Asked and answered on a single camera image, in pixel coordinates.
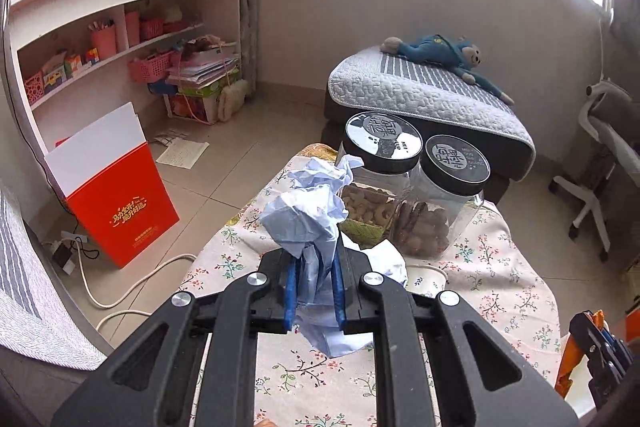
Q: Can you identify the floral tablecloth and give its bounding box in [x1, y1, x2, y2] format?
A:
[177, 143, 563, 427]

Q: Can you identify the white cable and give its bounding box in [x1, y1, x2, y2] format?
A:
[75, 251, 199, 334]

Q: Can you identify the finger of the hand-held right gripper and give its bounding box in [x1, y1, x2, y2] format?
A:
[570, 311, 630, 370]

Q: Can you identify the clear jar of brown nuts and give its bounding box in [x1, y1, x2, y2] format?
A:
[392, 134, 492, 258]

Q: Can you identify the stack of papers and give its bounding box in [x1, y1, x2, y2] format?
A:
[167, 51, 242, 90]

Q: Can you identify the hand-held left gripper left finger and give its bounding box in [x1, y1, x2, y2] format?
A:
[50, 248, 303, 427]

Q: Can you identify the white office chair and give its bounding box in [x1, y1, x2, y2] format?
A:
[550, 79, 640, 263]

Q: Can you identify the blue monkey plush toy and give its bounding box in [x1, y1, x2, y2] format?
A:
[380, 34, 516, 105]

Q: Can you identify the dark ottoman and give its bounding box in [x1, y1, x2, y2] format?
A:
[322, 92, 536, 205]

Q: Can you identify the grey quilted cover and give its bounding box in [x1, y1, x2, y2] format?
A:
[327, 46, 536, 152]

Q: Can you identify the orange peel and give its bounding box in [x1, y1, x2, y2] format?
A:
[554, 309, 608, 400]

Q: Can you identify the colourful cardboard box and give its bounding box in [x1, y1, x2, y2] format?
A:
[165, 84, 224, 124]

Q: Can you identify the red cardboard box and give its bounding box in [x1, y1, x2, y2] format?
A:
[44, 103, 181, 269]

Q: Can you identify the grey striped bed cover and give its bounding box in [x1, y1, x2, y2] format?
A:
[0, 179, 108, 373]

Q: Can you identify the pink basket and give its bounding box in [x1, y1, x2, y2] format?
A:
[127, 54, 174, 84]

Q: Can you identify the pink pencil cup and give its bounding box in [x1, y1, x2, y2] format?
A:
[90, 24, 117, 60]

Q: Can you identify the cream fluffy toy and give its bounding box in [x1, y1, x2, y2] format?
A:
[217, 79, 249, 120]

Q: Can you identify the power strip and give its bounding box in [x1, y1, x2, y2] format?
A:
[49, 229, 92, 271]

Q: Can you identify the paper sheet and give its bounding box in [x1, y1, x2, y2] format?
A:
[156, 139, 210, 170]

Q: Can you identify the clear jar of cashews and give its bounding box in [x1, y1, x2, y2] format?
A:
[336, 111, 421, 248]

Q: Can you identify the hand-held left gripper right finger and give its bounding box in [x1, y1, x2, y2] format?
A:
[331, 239, 581, 427]

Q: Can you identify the white paper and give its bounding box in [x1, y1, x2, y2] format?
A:
[360, 241, 410, 288]
[259, 154, 376, 358]

